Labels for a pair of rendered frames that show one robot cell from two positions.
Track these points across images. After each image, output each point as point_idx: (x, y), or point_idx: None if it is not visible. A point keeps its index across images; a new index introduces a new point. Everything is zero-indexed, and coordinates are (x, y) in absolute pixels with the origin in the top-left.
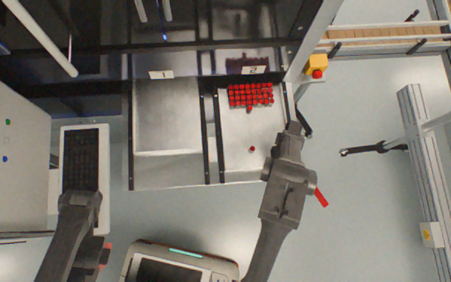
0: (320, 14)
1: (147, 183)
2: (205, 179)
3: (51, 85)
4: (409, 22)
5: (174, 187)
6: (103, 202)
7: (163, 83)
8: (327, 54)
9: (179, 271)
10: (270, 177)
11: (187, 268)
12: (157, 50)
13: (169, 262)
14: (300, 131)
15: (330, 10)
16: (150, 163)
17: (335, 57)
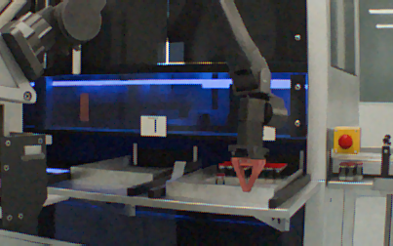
0: (310, 14)
1: (59, 186)
2: (131, 186)
3: (47, 165)
4: None
5: (86, 191)
6: None
7: (154, 169)
8: (380, 169)
9: (15, 134)
10: None
11: (27, 134)
12: (156, 69)
13: (14, 132)
14: (281, 109)
15: (318, 7)
16: (80, 183)
17: None
